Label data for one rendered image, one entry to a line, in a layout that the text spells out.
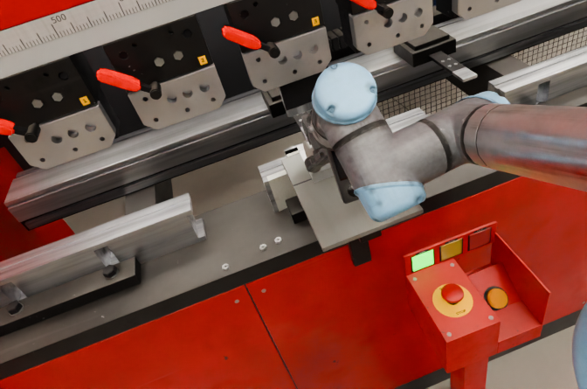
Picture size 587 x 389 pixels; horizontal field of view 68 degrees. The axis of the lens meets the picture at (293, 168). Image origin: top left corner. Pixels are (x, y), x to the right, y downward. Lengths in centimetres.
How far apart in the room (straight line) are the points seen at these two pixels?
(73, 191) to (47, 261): 25
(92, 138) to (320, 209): 41
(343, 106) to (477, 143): 15
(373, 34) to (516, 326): 61
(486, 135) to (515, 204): 63
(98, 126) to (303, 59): 37
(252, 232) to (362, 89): 53
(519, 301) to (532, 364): 75
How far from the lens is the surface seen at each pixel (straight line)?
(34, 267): 104
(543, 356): 177
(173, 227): 96
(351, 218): 75
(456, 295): 88
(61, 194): 123
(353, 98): 51
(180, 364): 112
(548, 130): 46
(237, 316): 102
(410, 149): 53
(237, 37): 71
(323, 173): 83
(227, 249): 95
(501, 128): 50
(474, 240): 96
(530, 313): 101
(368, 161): 52
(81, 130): 81
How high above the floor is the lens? 155
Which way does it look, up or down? 38 degrees down
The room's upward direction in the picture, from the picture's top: 17 degrees counter-clockwise
